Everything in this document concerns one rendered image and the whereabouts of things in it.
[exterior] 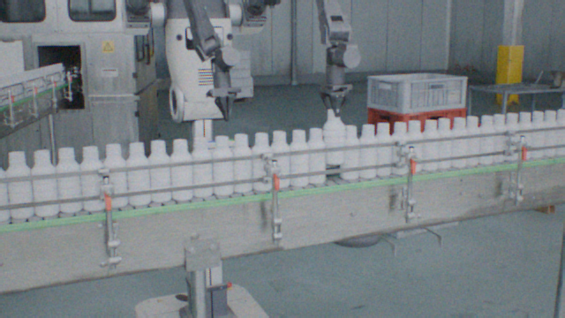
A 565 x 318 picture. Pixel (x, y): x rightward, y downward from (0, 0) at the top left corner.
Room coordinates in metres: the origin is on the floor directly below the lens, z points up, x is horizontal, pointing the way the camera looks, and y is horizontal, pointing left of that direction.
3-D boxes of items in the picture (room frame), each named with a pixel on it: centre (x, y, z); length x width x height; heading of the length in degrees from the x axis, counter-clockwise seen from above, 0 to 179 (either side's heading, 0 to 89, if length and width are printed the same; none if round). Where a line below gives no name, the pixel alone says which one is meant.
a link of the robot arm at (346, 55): (1.73, -0.18, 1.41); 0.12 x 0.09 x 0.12; 24
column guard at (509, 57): (11.12, -4.33, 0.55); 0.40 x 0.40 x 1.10; 23
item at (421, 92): (4.23, -0.98, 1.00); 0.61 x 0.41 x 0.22; 120
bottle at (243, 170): (1.66, 0.11, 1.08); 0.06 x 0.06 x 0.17
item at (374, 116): (4.23, -0.99, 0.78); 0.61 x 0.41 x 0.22; 119
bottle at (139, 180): (1.53, 0.38, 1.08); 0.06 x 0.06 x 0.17
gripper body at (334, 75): (1.77, -0.16, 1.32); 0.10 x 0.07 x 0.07; 23
